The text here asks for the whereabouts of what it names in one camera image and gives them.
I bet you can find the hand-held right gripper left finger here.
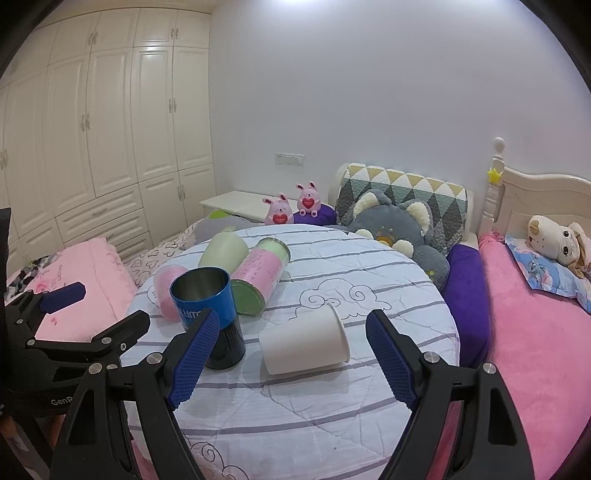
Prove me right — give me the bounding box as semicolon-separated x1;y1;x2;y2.
48;308;221;480

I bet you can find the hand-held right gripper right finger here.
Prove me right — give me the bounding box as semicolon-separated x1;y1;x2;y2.
365;309;536;480

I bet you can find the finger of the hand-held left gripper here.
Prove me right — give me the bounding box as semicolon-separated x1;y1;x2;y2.
28;311;151;365
4;281;87;342

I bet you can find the white cup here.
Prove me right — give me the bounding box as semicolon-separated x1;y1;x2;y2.
259;305;352;376

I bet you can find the blue black metal cup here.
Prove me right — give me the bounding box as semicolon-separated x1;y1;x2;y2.
169;268;246;370

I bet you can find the pink cup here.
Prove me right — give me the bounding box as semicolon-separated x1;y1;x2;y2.
152;265;190;322

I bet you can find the light green cup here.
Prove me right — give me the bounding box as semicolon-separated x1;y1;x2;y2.
198;232;249;273

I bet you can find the black white patterned cloth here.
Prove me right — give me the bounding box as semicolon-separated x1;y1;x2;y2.
7;256;51;296

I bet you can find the pink folded blanket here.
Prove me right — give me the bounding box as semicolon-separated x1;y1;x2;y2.
7;237;139;342

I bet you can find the heart print sheet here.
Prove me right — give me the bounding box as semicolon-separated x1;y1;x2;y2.
122;222;208;287

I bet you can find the purple blanket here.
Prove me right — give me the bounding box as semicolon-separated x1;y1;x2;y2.
441;242;492;370

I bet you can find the pink green tin can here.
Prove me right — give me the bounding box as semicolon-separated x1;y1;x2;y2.
229;237;291;316

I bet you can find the pink fleece blanket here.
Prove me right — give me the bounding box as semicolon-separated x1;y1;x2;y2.
478;231;591;480

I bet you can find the grey green printed pillow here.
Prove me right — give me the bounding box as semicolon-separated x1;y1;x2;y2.
185;209;266;241

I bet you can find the grey cat plush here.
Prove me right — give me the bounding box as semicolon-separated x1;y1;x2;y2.
344;189;451;291

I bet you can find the purple cushion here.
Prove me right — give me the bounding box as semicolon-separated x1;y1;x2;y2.
293;203;338;227

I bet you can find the white nightstand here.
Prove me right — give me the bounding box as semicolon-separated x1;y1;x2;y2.
199;190;278;220

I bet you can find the pink bunny toy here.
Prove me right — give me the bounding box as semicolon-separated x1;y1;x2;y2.
295;182;322;217
262;194;294;226

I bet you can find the blue printed pillow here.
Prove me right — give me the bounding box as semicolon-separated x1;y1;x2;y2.
505;231;591;315

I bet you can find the triangle pattern pillow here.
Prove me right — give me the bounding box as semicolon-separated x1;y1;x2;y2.
335;162;476;245

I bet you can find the cream wardrobe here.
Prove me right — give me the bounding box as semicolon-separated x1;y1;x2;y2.
0;7;218;278

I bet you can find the cream dog plush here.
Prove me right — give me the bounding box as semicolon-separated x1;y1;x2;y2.
527;215;591;282

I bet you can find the cream bed headboard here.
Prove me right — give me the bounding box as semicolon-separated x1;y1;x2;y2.
475;136;591;241

